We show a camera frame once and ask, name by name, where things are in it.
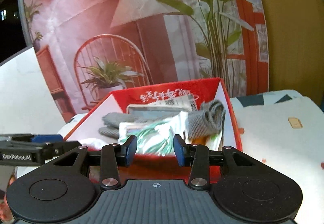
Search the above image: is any grey knitted cloth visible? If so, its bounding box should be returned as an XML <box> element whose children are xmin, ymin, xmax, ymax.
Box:
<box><xmin>188</xmin><ymin>99</ymin><xmax>226</xmax><ymax>140</ymax></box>

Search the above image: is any white green patterned cloth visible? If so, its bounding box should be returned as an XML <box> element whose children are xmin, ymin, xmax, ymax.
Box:
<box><xmin>118</xmin><ymin>112</ymin><xmax>223</xmax><ymax>157</ymax></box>

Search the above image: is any printed living room backdrop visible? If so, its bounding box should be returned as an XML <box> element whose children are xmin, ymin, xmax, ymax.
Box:
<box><xmin>19</xmin><ymin>0</ymin><xmax>269</xmax><ymax>120</ymax></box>

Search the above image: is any person's left hand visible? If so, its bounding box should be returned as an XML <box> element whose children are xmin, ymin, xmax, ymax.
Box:
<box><xmin>0</xmin><ymin>166</ymin><xmax>16</xmax><ymax>223</ymax></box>

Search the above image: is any white board panel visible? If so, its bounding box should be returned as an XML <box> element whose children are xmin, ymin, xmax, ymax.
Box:
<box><xmin>0</xmin><ymin>47</ymin><xmax>65</xmax><ymax>134</ymax></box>

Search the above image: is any grey knitted glove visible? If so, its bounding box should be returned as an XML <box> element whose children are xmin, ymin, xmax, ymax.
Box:
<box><xmin>98</xmin><ymin>113</ymin><xmax>141</xmax><ymax>140</ymax></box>

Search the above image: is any red strawberry cardboard box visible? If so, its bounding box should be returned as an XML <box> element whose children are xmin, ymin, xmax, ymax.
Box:
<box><xmin>64</xmin><ymin>78</ymin><xmax>242</xmax><ymax>181</ymax></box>

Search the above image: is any white printed label packet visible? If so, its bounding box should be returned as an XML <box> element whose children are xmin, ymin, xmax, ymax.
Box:
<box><xmin>148</xmin><ymin>94</ymin><xmax>198</xmax><ymax>112</ymax></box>

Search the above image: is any blue and white packet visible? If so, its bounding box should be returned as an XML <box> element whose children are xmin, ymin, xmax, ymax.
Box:
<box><xmin>126</xmin><ymin>104</ymin><xmax>192</xmax><ymax>122</ymax></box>

